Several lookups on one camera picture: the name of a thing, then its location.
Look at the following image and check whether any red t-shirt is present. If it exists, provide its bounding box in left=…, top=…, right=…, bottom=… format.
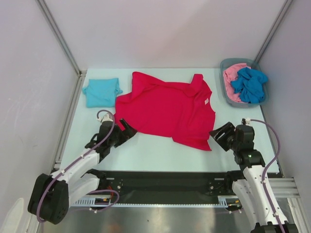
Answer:
left=115, top=71, right=216, bottom=151

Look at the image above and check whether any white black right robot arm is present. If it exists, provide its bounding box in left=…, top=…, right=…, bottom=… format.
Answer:
left=209, top=119, right=298, bottom=233

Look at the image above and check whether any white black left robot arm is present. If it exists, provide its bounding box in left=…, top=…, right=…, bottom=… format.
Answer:
left=27, top=118, right=137, bottom=225

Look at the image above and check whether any folded light blue t-shirt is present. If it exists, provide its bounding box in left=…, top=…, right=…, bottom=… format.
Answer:
left=82, top=78, right=123, bottom=108

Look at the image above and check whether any grey plastic laundry basket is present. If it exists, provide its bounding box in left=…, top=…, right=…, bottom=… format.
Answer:
left=220, top=58, right=269, bottom=108

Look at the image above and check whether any dark blue t-shirt in basket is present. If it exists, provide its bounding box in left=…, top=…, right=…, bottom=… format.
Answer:
left=231, top=67, right=268, bottom=104

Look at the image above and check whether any pink t-shirt in basket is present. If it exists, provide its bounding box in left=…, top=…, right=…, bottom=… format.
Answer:
left=223, top=63, right=250, bottom=103

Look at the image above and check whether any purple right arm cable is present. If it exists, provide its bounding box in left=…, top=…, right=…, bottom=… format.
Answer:
left=228, top=118, right=291, bottom=233

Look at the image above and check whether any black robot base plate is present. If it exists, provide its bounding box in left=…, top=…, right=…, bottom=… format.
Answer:
left=98, top=170, right=245, bottom=196

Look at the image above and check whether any light blue cable duct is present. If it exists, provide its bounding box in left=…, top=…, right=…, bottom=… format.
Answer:
left=72, top=196, right=241, bottom=207

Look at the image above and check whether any aluminium frame rail front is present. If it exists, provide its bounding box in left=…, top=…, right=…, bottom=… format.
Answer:
left=269, top=178, right=300, bottom=198

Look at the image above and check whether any aluminium frame post right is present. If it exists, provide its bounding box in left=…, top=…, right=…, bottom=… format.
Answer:
left=255, top=0, right=295, bottom=63

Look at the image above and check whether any aluminium frame post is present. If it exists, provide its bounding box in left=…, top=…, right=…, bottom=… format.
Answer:
left=35, top=0, right=81, bottom=77
left=255, top=0, right=295, bottom=63

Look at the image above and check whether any aluminium frame post left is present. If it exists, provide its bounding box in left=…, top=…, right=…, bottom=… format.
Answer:
left=35, top=0, right=81, bottom=77

